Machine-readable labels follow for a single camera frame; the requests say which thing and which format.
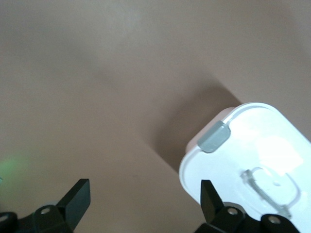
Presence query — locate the pink plastic storage box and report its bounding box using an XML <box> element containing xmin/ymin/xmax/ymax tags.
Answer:
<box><xmin>185</xmin><ymin>106</ymin><xmax>240</xmax><ymax>156</ymax></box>

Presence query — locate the white lid with grey handle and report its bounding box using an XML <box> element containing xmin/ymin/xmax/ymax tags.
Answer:
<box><xmin>179</xmin><ymin>102</ymin><xmax>311</xmax><ymax>233</ymax></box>

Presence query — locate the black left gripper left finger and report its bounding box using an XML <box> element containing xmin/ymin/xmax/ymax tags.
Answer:
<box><xmin>0</xmin><ymin>179</ymin><xmax>91</xmax><ymax>233</ymax></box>

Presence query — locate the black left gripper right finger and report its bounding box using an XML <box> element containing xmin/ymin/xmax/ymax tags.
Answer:
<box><xmin>194</xmin><ymin>180</ymin><xmax>300</xmax><ymax>233</ymax></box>

